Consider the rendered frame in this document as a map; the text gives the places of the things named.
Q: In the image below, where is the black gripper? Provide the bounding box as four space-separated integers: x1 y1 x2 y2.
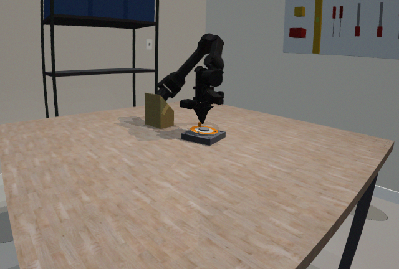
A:
180 84 214 124

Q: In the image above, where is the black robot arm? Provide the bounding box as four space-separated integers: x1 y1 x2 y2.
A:
156 33 224 104

